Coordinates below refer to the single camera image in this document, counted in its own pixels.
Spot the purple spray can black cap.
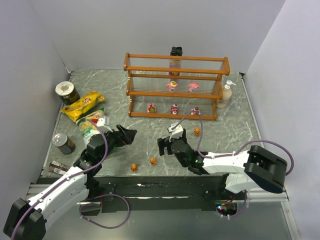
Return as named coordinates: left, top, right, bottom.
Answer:
left=169, top=46, right=183, bottom=77

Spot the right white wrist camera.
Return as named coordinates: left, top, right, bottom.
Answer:
left=167, top=122, right=186, bottom=142

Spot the yellow chips bag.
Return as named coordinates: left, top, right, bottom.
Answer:
left=60, top=90, right=105, bottom=122

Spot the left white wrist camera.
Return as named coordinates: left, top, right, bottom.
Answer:
left=91, top=115, right=113, bottom=132

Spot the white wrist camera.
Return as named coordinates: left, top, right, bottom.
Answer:
left=167, top=122, right=186, bottom=142
left=91, top=115, right=113, bottom=132

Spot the small electronics board with leds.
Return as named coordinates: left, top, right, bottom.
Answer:
left=215, top=200, right=238, bottom=221

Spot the black paper cup white lid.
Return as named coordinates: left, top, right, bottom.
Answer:
left=55, top=81, right=80, bottom=105

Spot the pink bear blue glasses toy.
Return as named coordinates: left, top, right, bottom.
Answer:
left=188, top=82, right=200, bottom=93

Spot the orange bear toy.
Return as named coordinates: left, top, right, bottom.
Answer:
left=131, top=163, right=139, bottom=172
left=150, top=157, right=158, bottom=165
left=193, top=127, right=201, bottom=136

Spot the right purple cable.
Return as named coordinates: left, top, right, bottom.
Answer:
left=172, top=111, right=295, bottom=218

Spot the pink bear strawberry hat toy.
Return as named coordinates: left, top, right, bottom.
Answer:
left=170, top=104, right=178, bottom=115

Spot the green Chuba chips bag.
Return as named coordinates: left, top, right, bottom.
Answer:
left=75, top=107, right=109, bottom=146

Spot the purple cable loop front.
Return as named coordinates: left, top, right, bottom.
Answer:
left=79, top=193, right=131, bottom=230

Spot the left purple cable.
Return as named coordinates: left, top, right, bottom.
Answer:
left=9, top=118, right=110, bottom=240

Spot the beige lotion pump bottle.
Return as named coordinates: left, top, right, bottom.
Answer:
left=216, top=80, right=236, bottom=109

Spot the dark soda can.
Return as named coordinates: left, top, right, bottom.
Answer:
left=51, top=132, right=76, bottom=155

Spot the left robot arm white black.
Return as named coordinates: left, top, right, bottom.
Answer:
left=3, top=124, right=137, bottom=240

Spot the orange wooden shelf rack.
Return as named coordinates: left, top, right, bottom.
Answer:
left=123, top=52, right=231, bottom=120

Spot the brown chocolate bar wrapper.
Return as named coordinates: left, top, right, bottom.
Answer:
left=48, top=160, right=71, bottom=175

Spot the pink bear yellow hat toy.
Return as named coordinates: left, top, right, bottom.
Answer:
left=166, top=80, right=178, bottom=92

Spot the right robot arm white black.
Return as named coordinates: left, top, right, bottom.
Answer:
left=157, top=137, right=288, bottom=194

